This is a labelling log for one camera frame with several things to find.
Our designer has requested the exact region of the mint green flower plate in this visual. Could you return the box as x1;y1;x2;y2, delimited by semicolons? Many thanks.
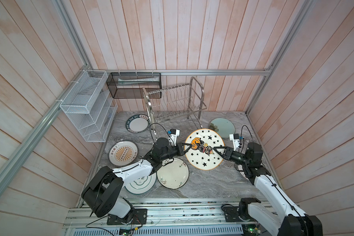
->
209;118;236;138

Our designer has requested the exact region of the cream floral plate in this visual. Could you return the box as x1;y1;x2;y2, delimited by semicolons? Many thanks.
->
157;158;189;189

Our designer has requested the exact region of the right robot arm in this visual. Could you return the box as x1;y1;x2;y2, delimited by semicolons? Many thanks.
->
213;142;323;236

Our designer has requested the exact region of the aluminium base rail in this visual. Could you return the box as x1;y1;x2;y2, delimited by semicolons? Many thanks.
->
61;198;307;236

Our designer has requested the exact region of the aluminium frame bar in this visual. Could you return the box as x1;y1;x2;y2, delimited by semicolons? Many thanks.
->
0;65;90;197
245;1;317;116

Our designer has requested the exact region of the orange sunburst plate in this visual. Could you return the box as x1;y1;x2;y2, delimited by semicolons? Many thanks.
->
237;165;249;182
108;141;138;167

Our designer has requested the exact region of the black mesh wall basket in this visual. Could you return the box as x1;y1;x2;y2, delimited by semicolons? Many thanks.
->
106;72;162;99

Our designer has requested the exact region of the right orange sunburst plate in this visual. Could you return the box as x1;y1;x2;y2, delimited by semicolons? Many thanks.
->
237;165;249;182

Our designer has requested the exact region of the left orange sunburst plate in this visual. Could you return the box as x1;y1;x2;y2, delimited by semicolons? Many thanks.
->
108;141;138;167

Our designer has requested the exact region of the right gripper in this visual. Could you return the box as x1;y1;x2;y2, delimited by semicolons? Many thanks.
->
214;147;250;168

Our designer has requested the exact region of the right aluminium frame bar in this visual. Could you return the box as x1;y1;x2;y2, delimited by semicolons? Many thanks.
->
245;1;317;116

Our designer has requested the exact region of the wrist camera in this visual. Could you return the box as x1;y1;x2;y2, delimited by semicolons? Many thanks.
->
229;134;242;150
168;128;180;146

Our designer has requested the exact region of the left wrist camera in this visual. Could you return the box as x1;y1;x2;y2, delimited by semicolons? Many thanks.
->
168;128;180;146

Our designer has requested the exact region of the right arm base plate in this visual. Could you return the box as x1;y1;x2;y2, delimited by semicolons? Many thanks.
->
221;204;246;222

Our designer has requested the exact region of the star pattern orange rim plate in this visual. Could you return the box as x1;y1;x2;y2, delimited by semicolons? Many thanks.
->
185;128;225;171

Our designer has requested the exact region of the white plate green outline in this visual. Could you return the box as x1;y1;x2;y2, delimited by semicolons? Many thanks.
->
125;173;157;195

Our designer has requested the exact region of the white plate dark green rim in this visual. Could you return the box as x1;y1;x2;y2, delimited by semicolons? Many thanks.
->
125;114;150;133

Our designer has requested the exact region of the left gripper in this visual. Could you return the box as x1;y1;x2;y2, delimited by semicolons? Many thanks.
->
160;142;193;161

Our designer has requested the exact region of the white wire mesh shelf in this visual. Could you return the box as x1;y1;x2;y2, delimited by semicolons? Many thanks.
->
60;70;118;143

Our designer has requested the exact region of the horizontal aluminium wall bar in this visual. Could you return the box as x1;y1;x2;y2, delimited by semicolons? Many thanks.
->
93;69;271;76

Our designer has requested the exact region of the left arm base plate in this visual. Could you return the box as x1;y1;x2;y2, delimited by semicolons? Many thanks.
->
107;208;148;226

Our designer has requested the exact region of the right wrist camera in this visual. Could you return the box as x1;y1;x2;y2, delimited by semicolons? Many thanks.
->
229;134;242;150

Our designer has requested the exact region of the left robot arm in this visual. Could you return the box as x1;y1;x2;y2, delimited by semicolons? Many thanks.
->
81;138;192;224

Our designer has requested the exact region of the left aluminium frame bar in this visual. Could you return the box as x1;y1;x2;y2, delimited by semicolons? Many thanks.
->
0;65;90;197

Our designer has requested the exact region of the steel two-tier dish rack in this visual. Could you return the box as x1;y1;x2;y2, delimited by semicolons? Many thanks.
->
142;77;207;140

